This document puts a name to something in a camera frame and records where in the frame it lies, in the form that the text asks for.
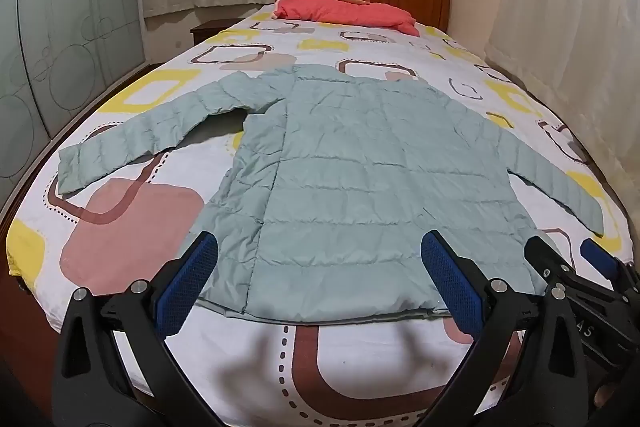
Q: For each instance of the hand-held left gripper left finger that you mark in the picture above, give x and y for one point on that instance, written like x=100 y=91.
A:
x=187 y=277

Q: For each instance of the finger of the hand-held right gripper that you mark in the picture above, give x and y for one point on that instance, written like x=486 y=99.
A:
x=597 y=257
x=547 y=259

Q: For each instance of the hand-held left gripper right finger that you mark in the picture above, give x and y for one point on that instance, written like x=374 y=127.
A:
x=452 y=282

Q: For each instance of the light green puffer jacket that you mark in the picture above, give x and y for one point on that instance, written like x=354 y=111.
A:
x=350 y=167

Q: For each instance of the patterned white bed sheet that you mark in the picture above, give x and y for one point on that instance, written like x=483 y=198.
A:
x=165 y=227

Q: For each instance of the dark wooden nightstand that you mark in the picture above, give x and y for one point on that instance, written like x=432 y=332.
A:
x=207 y=29

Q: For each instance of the cream long curtain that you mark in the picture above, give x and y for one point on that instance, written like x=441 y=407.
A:
x=560 y=7

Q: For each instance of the frosted glass wardrobe door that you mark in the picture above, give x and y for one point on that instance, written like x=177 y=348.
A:
x=65 y=32

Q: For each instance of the red pillow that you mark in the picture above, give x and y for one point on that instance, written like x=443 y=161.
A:
x=340 y=9

